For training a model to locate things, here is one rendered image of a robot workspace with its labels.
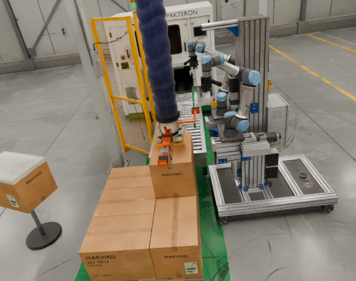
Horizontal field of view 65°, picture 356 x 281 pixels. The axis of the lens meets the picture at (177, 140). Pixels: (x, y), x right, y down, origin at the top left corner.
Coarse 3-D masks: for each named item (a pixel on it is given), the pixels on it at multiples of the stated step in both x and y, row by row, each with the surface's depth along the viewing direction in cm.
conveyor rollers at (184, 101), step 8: (176, 96) 517; (184, 96) 509; (184, 104) 477; (192, 104) 475; (184, 112) 453; (184, 120) 422; (192, 128) 398; (192, 136) 382; (200, 136) 374; (200, 144) 358
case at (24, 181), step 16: (0, 160) 287; (16, 160) 282; (32, 160) 278; (0, 176) 259; (16, 176) 256; (32, 176) 270; (48, 176) 288; (0, 192) 269; (16, 192) 257; (32, 192) 271; (48, 192) 289; (16, 208) 273; (32, 208) 273
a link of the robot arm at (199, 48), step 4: (200, 44) 280; (196, 48) 277; (200, 48) 276; (204, 48) 278; (208, 48) 279; (204, 52) 280; (208, 52) 279; (212, 52) 278; (216, 52) 279; (220, 52) 280; (228, 56) 279; (232, 56) 279; (228, 60) 278; (232, 60) 278; (232, 64) 281
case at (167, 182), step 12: (192, 144) 307; (156, 156) 270; (168, 156) 267; (180, 156) 264; (192, 156) 282; (156, 168) 259; (168, 168) 258; (180, 168) 258; (192, 168) 260; (156, 180) 266; (168, 180) 265; (180, 180) 265; (192, 180) 264; (156, 192) 273; (168, 192) 273; (180, 192) 272; (192, 192) 272
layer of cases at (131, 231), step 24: (120, 168) 331; (144, 168) 325; (120, 192) 292; (144, 192) 287; (96, 216) 265; (120, 216) 261; (144, 216) 257; (168, 216) 253; (192, 216) 250; (96, 240) 240; (120, 240) 236; (144, 240) 233; (168, 240) 230; (192, 240) 227; (96, 264) 238; (120, 264) 237; (144, 264) 236; (168, 264) 235; (192, 264) 234
